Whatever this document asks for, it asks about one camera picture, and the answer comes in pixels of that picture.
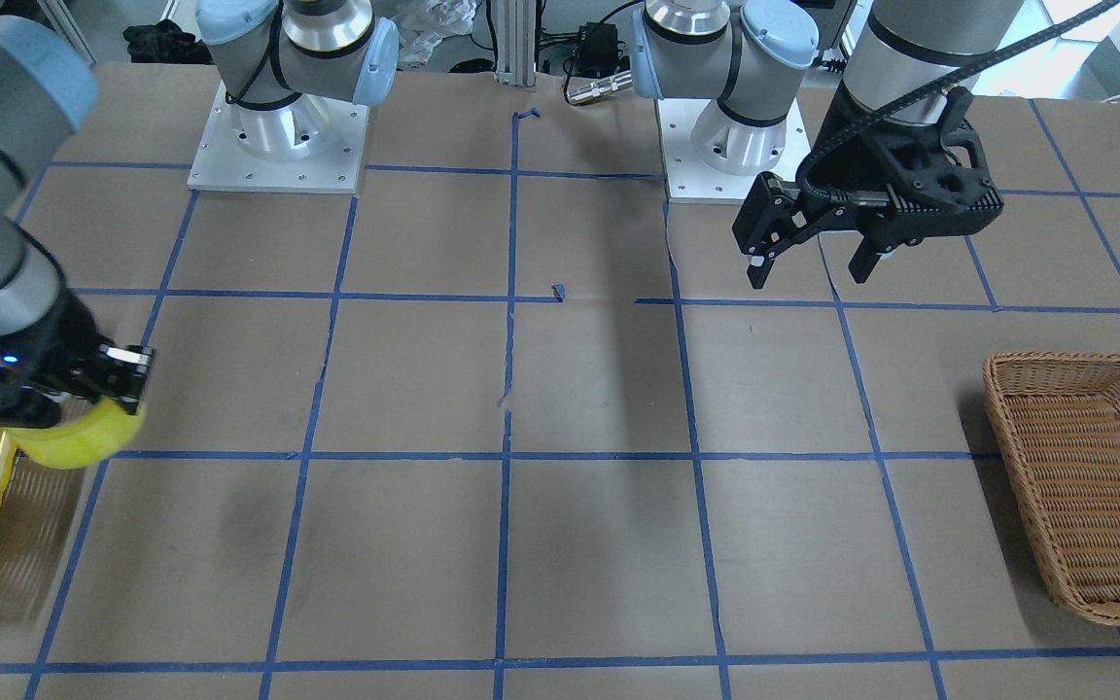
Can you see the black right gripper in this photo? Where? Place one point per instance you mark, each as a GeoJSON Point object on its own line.
{"type": "Point", "coordinates": [67, 342]}

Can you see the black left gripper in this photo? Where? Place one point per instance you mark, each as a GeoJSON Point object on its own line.
{"type": "Point", "coordinates": [842, 167]}

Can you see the yellow tape roll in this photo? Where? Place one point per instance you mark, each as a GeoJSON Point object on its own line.
{"type": "Point", "coordinates": [87, 433]}

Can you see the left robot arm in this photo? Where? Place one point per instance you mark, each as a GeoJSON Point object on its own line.
{"type": "Point", "coordinates": [751, 58]}

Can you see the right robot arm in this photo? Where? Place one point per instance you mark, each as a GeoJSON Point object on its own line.
{"type": "Point", "coordinates": [46, 92]}

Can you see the brown wicker basket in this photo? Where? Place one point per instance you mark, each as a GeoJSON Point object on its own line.
{"type": "Point", "coordinates": [1056, 418]}

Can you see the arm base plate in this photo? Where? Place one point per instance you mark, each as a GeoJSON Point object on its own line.
{"type": "Point", "coordinates": [711, 159]}
{"type": "Point", "coordinates": [314, 145]}

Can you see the aluminium frame post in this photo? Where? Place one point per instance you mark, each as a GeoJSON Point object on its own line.
{"type": "Point", "coordinates": [516, 31]}

